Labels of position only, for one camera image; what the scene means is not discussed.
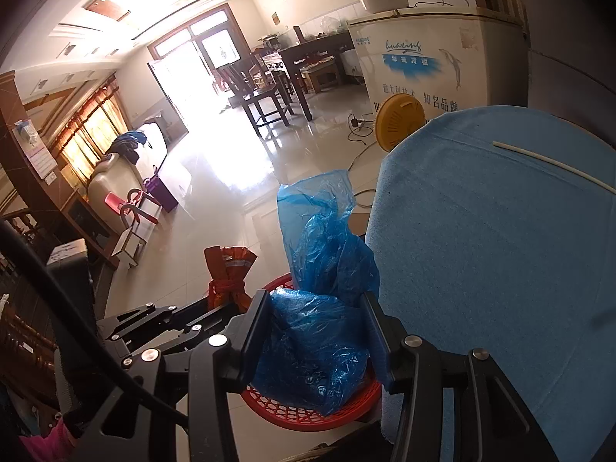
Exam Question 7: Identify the wooden glass door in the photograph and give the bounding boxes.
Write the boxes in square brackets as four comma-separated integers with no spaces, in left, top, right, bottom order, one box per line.
[147,2,252,145]

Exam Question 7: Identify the small wooden bench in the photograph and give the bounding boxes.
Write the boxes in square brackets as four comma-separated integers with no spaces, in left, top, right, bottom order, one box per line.
[301,60,345,94]

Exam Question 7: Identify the red plastic basket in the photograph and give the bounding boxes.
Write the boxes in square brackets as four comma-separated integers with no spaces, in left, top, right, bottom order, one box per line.
[239,272,383,433]

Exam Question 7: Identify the cream sofa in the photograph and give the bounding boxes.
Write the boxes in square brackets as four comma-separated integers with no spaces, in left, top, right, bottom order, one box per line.
[87,122,169,199]

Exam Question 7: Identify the yellow round plastic disc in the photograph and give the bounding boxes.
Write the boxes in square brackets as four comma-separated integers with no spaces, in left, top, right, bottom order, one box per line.
[375,95,428,152]

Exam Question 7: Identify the blue plastic bag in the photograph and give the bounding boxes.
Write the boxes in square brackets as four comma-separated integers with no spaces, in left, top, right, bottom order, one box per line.
[276,169,382,417]

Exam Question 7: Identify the blue clothes pile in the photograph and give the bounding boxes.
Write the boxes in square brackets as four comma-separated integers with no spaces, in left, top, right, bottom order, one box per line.
[112,130,150,164]

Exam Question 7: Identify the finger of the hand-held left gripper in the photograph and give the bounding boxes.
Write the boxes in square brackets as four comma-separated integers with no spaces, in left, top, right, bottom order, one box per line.
[166,296,242,326]
[160,316,233,355]

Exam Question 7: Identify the white chest freezer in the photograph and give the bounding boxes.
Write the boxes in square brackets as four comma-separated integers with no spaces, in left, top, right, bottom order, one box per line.
[346,7,527,119]

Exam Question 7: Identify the dark wooden dining table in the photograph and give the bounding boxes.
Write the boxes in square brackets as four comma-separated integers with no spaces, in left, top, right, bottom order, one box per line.
[278,33,357,121]

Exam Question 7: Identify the red plastic stool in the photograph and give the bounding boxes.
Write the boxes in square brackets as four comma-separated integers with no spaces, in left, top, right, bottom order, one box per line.
[105,190,159,225]

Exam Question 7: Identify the thin pale stick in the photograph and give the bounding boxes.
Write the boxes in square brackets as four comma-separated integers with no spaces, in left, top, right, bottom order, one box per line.
[493,141,616,197]

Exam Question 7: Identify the small white stand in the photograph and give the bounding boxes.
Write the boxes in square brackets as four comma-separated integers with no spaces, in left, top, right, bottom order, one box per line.
[113,226,150,268]

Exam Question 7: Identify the power strip with cable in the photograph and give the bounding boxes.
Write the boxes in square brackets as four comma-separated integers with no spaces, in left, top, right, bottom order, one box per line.
[347,113,387,203]

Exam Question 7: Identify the purple box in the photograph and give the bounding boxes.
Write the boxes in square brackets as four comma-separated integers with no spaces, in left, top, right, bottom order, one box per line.
[143,176,180,213]

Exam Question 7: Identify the brown wooden cabinet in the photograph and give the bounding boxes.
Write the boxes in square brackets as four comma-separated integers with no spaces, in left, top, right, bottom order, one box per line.
[0,70,121,270]

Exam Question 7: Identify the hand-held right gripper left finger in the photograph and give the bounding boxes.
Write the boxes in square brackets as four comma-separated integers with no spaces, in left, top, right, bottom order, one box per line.
[84,290,273,462]

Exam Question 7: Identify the black box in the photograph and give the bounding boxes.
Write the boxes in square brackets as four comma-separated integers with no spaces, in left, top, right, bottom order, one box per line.
[45,238,95,310]

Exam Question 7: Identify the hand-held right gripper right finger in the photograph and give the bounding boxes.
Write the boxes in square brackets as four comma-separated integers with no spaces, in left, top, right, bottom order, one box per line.
[360,291,561,462]

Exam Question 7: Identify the person's left forearm pink sleeve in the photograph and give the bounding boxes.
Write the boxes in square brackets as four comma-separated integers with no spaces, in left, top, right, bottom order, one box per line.
[18,418,79,462]

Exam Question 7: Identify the wall calendar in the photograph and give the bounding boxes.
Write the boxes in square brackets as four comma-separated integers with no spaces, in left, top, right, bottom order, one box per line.
[14,120,59,182]

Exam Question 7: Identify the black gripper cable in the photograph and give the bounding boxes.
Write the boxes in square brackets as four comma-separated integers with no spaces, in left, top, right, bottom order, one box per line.
[0,219,191,427]

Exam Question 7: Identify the blue tablecloth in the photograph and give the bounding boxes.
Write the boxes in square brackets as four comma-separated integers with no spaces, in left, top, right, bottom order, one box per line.
[364,105,616,462]

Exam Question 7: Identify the orange curtains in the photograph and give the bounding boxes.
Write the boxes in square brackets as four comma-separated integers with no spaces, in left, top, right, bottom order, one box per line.
[55,77,131,180]

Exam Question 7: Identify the orange wrapper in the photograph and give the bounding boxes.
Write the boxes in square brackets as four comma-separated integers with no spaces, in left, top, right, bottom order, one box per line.
[203,245,258,313]

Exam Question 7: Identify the dark wooden chair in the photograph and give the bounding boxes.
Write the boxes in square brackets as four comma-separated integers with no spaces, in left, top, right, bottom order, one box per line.
[214,55,294,138]

